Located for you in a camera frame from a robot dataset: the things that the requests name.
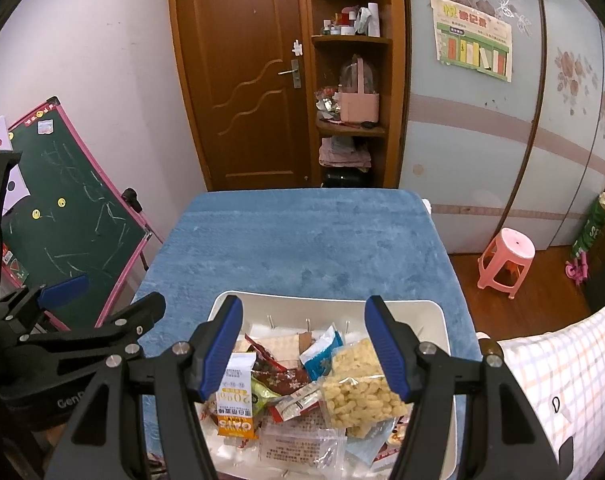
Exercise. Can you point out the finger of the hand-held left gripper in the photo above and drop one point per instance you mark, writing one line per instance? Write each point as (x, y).
(142, 312)
(65, 290)

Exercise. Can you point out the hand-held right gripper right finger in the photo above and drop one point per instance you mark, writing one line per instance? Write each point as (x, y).
(387, 350)

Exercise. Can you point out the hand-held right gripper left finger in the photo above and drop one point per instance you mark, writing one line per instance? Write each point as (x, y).
(222, 345)

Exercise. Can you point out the puffed rice snack packet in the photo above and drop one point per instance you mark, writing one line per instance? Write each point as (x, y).
(352, 385)

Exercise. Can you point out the white plastic tray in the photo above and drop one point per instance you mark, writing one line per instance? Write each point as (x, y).
(432, 320)

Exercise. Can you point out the beige cracker packet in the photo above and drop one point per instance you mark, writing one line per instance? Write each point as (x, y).
(282, 347)

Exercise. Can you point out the green snack packet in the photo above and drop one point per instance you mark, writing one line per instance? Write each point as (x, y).
(260, 395)

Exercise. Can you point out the orange and white bar packet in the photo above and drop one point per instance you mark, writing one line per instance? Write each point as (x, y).
(237, 410)

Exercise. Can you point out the dark red snack packet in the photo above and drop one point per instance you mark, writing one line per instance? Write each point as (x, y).
(282, 380)

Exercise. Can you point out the blue snack packet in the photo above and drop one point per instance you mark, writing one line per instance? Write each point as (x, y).
(317, 360)

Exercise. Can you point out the white and red snack packet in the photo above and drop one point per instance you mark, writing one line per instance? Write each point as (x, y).
(395, 437)

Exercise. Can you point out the red and white striped packet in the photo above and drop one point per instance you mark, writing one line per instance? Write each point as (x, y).
(295, 402)

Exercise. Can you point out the clear cracker packet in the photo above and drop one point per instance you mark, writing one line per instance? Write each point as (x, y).
(302, 447)

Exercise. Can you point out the blue fleece blanket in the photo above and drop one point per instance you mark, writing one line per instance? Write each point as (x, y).
(282, 240)

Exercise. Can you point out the pink plastic stool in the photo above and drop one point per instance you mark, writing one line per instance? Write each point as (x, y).
(507, 245)

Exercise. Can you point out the checkered bedding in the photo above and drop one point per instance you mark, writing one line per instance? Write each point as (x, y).
(572, 360)

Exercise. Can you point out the folded pink cloths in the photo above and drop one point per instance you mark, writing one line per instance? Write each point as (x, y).
(342, 155)

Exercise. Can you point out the pink toy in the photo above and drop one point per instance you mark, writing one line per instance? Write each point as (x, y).
(577, 270)

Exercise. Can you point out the pale blue floral wardrobe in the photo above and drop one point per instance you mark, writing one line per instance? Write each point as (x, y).
(482, 160)

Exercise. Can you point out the green bag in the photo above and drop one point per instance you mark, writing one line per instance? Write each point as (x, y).
(590, 230)

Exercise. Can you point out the pink basket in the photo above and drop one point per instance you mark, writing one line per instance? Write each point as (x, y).
(360, 107)

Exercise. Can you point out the silver and red foil wrapping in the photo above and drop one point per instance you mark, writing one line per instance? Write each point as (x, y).
(327, 105)

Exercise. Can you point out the brown wooden door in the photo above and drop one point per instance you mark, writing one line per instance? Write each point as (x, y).
(232, 60)

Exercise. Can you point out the white door hook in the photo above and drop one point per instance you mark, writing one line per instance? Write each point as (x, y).
(296, 47)

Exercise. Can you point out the wooden corner shelf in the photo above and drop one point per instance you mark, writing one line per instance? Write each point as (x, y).
(352, 40)

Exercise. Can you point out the cluster of small jars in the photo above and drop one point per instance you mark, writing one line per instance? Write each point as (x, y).
(340, 25)

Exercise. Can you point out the white paper roll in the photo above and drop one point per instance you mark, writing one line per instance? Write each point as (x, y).
(370, 20)

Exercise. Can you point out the green chalkboard with pink frame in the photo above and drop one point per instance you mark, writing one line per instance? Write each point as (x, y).
(72, 210)

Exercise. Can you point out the wall poster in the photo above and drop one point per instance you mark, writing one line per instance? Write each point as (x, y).
(472, 40)

